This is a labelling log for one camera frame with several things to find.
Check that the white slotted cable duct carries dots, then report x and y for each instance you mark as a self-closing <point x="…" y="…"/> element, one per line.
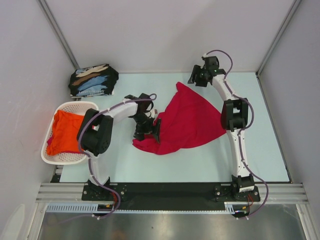
<point x="95" y="208"/>

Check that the aluminium frame rail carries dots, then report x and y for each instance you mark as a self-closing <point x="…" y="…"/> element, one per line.
<point x="278" y="193"/>

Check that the right aluminium corner post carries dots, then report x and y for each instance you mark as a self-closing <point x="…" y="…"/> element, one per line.
<point x="279" y="34"/>

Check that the folded black printed t shirt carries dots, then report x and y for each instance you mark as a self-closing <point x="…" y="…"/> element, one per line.
<point x="99" y="80"/>

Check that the orange t shirt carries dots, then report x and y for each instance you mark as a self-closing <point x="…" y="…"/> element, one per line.
<point x="65" y="128"/>

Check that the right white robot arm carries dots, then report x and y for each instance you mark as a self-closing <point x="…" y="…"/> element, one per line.
<point x="234" y="119"/>

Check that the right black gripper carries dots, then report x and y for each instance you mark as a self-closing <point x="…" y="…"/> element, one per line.
<point x="198" y="82"/>

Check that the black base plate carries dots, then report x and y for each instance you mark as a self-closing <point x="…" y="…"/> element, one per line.
<point x="180" y="196"/>

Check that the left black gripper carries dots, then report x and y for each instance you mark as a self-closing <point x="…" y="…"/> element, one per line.
<point x="139" y="133"/>

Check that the left aluminium corner post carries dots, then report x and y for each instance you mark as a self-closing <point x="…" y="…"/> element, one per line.
<point x="51" y="19"/>

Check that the aluminium corner post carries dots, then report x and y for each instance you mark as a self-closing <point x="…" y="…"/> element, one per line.
<point x="51" y="19"/>
<point x="279" y="34"/>

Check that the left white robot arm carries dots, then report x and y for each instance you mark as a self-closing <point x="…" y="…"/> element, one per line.
<point x="95" y="132"/>

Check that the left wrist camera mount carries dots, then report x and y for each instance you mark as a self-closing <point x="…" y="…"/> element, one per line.
<point x="152" y="113"/>

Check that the red t shirt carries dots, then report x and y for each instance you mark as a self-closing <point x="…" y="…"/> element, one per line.
<point x="188" y="121"/>

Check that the white plastic basket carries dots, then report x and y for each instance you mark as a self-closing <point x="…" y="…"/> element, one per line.
<point x="77" y="107"/>

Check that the pink garment in basket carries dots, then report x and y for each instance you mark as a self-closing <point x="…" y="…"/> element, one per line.
<point x="49" y="141"/>

